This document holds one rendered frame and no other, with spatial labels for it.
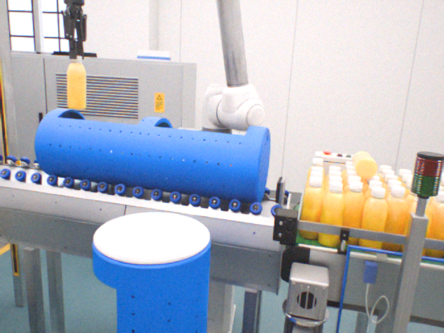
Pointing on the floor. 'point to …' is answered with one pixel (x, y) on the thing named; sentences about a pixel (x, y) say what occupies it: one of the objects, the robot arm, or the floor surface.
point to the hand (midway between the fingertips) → (76, 50)
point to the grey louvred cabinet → (102, 92)
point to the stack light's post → (408, 273)
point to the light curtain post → (10, 143)
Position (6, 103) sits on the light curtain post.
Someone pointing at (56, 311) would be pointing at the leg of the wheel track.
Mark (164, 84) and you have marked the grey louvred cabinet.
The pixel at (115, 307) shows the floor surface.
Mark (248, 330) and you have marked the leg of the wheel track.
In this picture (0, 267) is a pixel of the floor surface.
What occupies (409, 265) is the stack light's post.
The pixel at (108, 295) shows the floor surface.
